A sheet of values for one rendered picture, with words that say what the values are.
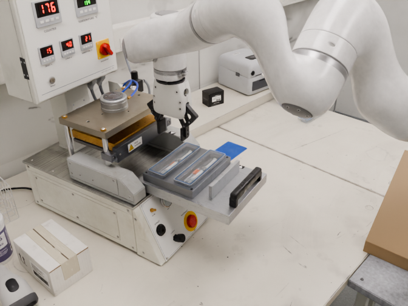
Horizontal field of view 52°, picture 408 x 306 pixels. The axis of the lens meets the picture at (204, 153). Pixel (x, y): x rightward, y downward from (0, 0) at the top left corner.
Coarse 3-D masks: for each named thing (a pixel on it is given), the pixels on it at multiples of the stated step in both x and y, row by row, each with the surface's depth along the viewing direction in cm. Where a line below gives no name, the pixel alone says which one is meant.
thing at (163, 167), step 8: (184, 144) 125; (192, 144) 125; (176, 152) 121; (184, 152) 121; (192, 152) 121; (160, 160) 118; (168, 160) 118; (176, 160) 118; (152, 168) 114; (160, 168) 114; (168, 168) 114
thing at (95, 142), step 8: (144, 120) 127; (152, 120) 127; (128, 128) 123; (136, 128) 123; (80, 136) 122; (88, 136) 120; (96, 136) 119; (112, 136) 119; (120, 136) 119; (128, 136) 119; (88, 144) 122; (96, 144) 120; (112, 144) 115
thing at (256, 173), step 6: (258, 168) 113; (252, 174) 110; (258, 174) 112; (246, 180) 108; (252, 180) 109; (258, 180) 115; (240, 186) 106; (246, 186) 107; (234, 192) 103; (240, 192) 104; (234, 198) 103; (234, 204) 104
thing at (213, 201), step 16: (224, 176) 110; (240, 176) 117; (160, 192) 112; (208, 192) 110; (224, 192) 110; (256, 192) 114; (192, 208) 108; (208, 208) 105; (224, 208) 104; (240, 208) 107
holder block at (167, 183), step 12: (192, 156) 121; (228, 156) 121; (180, 168) 116; (216, 168) 116; (144, 180) 115; (156, 180) 112; (168, 180) 111; (204, 180) 111; (180, 192) 109; (192, 192) 107
